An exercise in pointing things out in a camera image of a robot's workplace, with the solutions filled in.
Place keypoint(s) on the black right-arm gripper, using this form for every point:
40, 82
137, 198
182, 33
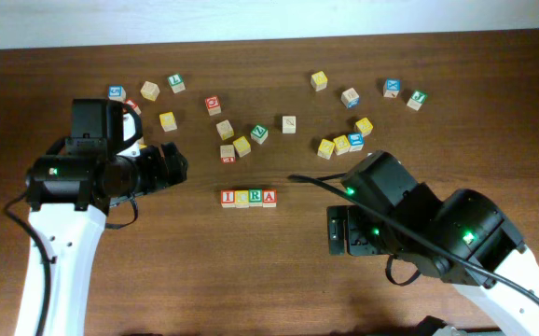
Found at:
358, 244

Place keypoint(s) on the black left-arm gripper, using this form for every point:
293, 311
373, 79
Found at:
160, 177

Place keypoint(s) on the red I block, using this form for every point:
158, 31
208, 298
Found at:
228, 198

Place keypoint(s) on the yellow s block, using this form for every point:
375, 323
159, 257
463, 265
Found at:
325, 149
242, 146

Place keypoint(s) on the yellow C block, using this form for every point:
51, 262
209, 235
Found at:
241, 198

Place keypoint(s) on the red a block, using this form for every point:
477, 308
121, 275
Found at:
134, 106
269, 198

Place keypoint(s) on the green R block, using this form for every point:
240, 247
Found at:
255, 197

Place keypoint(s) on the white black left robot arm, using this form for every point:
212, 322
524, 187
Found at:
70, 191

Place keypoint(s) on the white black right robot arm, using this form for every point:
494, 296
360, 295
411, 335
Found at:
466, 241

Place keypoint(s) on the yellow block centre left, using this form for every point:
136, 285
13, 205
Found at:
168, 121

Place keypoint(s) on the wood block red side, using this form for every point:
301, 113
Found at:
227, 154

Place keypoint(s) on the plain wood yellow-side block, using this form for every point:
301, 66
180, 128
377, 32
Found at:
225, 129

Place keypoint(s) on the plain wood block far-left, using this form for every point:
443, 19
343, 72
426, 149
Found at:
150, 91

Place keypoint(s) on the red O block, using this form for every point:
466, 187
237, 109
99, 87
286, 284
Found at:
213, 105

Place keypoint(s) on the yellow G block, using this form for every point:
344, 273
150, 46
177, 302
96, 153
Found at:
342, 144

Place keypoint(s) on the blue S block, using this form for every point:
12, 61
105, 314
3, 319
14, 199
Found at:
116, 93

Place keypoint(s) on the green L block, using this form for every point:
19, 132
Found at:
176, 83

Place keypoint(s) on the blue L block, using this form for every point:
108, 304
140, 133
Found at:
356, 141

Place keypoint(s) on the yellow K block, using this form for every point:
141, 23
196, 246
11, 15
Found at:
363, 126

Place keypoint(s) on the green Z block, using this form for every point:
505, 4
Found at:
259, 134

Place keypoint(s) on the blue D block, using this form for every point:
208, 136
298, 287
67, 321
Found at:
350, 98

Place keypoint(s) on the green J block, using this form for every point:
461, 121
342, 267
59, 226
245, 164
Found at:
416, 100

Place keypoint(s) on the blue X block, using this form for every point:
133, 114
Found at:
391, 88

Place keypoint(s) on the yellow top block far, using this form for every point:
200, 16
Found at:
319, 81

